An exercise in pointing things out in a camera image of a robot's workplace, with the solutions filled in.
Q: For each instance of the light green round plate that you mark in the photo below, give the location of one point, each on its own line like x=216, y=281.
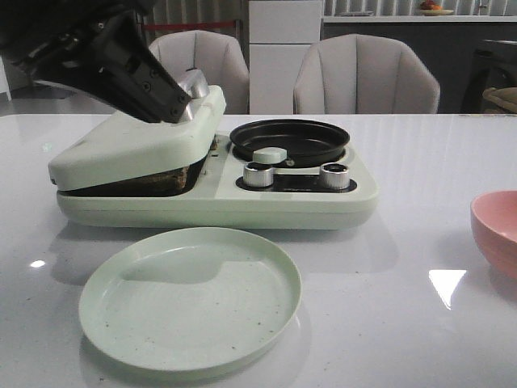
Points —
x=201, y=301

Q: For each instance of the right silver control knob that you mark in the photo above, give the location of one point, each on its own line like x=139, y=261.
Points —
x=334, y=176

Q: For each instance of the grey counter with white top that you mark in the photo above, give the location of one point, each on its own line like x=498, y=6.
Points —
x=445, y=44

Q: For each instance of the left silver control knob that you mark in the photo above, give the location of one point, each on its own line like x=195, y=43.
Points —
x=257, y=175

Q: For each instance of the round black frying pan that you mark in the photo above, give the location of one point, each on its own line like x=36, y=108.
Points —
x=309, y=143

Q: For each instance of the left beige upholstered chair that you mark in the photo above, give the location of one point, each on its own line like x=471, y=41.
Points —
x=218, y=56

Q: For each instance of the silver control knob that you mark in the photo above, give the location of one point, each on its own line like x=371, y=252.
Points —
x=257, y=175
x=334, y=176

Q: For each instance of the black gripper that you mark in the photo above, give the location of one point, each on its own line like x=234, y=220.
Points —
x=94, y=47

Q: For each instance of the pink bowl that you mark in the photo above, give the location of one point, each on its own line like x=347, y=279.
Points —
x=493, y=223

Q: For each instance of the beige upholstered chair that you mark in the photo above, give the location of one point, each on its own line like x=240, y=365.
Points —
x=362, y=74
x=218, y=56

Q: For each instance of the white cabinet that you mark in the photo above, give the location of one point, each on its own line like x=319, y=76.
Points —
x=280, y=33

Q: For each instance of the light green breakfast maker base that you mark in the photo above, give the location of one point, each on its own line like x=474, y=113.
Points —
x=217, y=200

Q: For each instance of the right beige upholstered chair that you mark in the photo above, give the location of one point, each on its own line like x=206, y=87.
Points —
x=362, y=74

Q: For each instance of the bread slice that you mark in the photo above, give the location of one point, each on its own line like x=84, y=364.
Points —
x=172, y=181

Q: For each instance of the dark washing machine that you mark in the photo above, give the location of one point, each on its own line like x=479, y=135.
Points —
x=493, y=66

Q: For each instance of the breakfast maker hinged lid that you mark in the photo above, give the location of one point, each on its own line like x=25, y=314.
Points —
x=123, y=147

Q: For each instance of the fruit bowl on counter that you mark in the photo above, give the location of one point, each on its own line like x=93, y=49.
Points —
x=432, y=8

